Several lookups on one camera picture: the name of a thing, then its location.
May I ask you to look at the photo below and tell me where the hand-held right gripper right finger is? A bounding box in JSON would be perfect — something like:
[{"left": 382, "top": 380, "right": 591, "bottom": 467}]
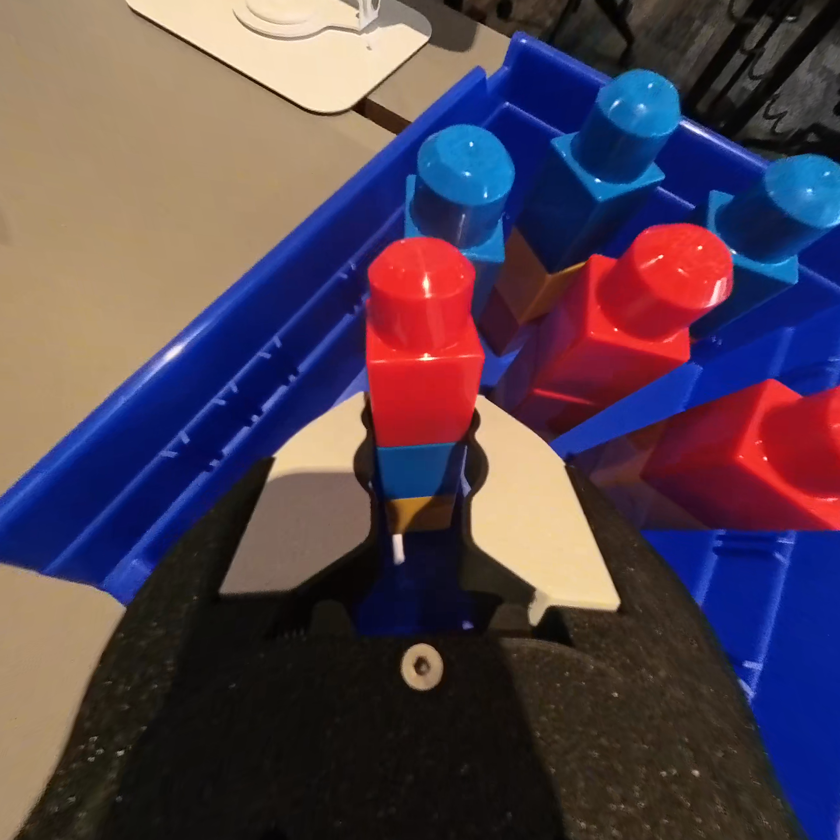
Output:
[{"left": 459, "top": 394, "right": 622, "bottom": 627}]

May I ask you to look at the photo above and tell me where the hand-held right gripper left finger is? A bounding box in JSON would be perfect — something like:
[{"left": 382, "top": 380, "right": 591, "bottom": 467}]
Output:
[{"left": 218, "top": 395, "right": 382, "bottom": 598}]

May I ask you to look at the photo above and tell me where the large blue plastic bin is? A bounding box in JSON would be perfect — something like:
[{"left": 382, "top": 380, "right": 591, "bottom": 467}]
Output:
[{"left": 0, "top": 31, "right": 840, "bottom": 840}]

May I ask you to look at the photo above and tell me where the yellow mega block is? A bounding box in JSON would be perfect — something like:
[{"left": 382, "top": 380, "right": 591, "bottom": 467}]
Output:
[{"left": 384, "top": 493, "right": 457, "bottom": 534}]

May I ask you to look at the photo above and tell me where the blue mega block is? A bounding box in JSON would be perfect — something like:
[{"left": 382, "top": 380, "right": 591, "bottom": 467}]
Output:
[{"left": 375, "top": 441, "right": 468, "bottom": 500}]

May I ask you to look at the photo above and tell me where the red mega block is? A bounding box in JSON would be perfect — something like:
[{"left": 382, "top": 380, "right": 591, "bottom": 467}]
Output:
[{"left": 365, "top": 238, "right": 487, "bottom": 447}]

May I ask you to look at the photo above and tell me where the group of mega block towers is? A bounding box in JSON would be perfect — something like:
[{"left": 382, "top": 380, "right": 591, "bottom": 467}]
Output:
[{"left": 403, "top": 69, "right": 840, "bottom": 532}]

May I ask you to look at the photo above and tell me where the white desk mat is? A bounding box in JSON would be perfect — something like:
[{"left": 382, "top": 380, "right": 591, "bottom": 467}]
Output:
[{"left": 126, "top": 0, "right": 433, "bottom": 116}]

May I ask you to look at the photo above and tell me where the white clipboard stand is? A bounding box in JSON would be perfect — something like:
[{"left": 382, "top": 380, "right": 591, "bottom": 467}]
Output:
[{"left": 233, "top": 0, "right": 385, "bottom": 42}]

